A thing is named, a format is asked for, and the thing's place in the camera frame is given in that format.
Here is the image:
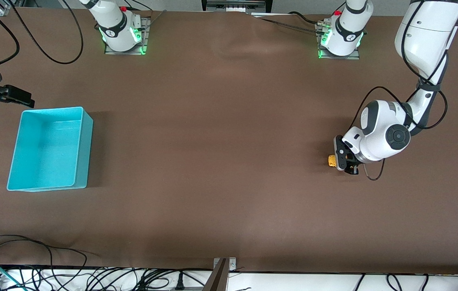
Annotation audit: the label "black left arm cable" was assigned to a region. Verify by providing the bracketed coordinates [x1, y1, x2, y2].
[350, 0, 449, 181]

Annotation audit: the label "black base cable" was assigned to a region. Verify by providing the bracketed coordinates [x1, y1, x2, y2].
[289, 11, 323, 25]
[124, 0, 153, 12]

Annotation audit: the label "thin grey base cable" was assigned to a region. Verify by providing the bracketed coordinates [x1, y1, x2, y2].
[258, 17, 319, 35]

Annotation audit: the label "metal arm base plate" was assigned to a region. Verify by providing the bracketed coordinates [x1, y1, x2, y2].
[104, 16, 151, 56]
[317, 22, 361, 60]

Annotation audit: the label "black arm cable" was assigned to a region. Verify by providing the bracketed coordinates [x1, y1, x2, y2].
[350, 0, 449, 181]
[0, 0, 84, 84]

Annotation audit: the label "black metal device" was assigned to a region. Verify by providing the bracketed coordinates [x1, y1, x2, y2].
[201, 0, 272, 14]

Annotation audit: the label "metal post bracket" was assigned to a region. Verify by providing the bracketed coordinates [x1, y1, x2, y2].
[214, 257, 237, 271]

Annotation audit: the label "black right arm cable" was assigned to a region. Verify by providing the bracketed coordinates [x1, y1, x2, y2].
[0, 0, 84, 84]

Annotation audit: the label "black cable bundle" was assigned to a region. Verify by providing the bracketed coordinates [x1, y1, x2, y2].
[0, 255, 213, 291]

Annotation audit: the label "long black loose cable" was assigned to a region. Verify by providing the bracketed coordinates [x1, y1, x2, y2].
[0, 234, 88, 283]

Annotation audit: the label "turquoise plastic bin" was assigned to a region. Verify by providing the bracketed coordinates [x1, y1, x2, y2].
[6, 106, 93, 192]

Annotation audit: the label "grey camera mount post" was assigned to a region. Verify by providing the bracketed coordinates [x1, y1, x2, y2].
[204, 258, 229, 291]

